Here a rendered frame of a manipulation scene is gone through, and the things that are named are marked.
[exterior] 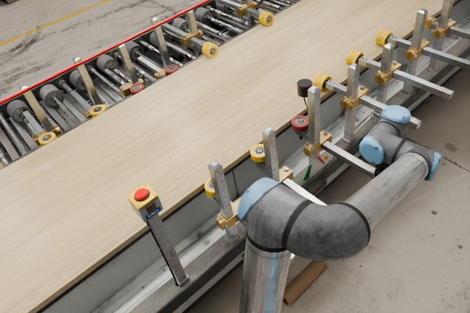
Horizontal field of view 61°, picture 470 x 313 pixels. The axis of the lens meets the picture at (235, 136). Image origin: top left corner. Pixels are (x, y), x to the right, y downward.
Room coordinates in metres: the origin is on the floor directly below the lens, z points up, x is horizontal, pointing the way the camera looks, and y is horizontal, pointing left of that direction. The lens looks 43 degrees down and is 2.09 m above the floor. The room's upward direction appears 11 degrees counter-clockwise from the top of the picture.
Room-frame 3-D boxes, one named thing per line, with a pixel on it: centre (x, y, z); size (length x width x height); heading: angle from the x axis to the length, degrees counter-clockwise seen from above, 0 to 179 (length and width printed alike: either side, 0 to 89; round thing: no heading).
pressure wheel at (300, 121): (1.31, -0.30, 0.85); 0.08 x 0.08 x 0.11
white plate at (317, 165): (1.16, -0.32, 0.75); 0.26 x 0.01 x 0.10; 124
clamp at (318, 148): (1.21, -0.35, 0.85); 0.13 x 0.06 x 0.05; 124
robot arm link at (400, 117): (0.95, -0.54, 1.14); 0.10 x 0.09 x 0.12; 131
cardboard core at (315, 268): (1.00, -0.22, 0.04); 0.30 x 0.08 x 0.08; 124
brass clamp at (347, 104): (1.35, -0.56, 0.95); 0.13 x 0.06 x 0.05; 124
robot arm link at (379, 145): (0.87, -0.46, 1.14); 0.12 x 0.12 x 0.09; 41
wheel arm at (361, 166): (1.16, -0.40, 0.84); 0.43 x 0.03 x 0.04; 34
